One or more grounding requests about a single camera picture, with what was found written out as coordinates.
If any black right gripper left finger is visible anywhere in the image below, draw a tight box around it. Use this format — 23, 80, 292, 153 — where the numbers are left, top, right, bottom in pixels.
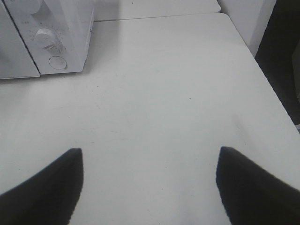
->
0, 148, 84, 225

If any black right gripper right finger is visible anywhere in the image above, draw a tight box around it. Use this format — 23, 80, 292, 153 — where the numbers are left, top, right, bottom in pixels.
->
216, 147, 300, 225

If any round door release button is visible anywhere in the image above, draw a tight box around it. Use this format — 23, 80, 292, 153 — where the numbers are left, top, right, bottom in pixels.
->
49, 56, 67, 70

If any white microwave door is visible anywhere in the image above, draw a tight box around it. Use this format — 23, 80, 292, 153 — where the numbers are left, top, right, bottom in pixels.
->
0, 2, 40, 79

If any lower white timer knob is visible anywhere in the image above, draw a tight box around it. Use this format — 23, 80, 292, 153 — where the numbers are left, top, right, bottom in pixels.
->
34, 28, 57, 49

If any white microwave oven body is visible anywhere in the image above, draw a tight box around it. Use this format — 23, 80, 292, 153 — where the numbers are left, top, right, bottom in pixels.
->
1, 0, 94, 75

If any upper white power knob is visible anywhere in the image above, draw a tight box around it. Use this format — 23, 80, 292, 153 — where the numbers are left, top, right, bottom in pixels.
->
27, 0, 43, 14

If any white adjacent table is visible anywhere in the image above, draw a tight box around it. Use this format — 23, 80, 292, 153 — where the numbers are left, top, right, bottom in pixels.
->
94, 0, 221, 22

